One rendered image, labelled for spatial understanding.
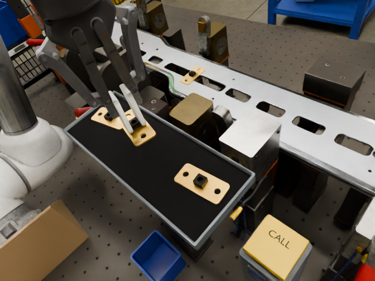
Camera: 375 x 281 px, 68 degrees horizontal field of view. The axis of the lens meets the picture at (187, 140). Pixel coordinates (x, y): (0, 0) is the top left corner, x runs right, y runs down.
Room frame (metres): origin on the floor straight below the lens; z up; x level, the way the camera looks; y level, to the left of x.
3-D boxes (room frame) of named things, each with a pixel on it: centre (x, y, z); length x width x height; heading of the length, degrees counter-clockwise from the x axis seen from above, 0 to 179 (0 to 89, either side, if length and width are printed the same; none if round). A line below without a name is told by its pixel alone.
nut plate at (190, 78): (0.70, -0.08, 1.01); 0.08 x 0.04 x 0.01; 124
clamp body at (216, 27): (0.86, -0.20, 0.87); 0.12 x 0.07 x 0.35; 124
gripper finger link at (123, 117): (0.33, 0.09, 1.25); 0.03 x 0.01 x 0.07; 19
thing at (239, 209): (0.26, -0.09, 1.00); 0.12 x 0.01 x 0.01; 124
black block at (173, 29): (1.03, -0.08, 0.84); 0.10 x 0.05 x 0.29; 124
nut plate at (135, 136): (0.34, 0.07, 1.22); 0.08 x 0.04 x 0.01; 19
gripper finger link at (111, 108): (0.33, 0.10, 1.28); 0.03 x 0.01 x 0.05; 109
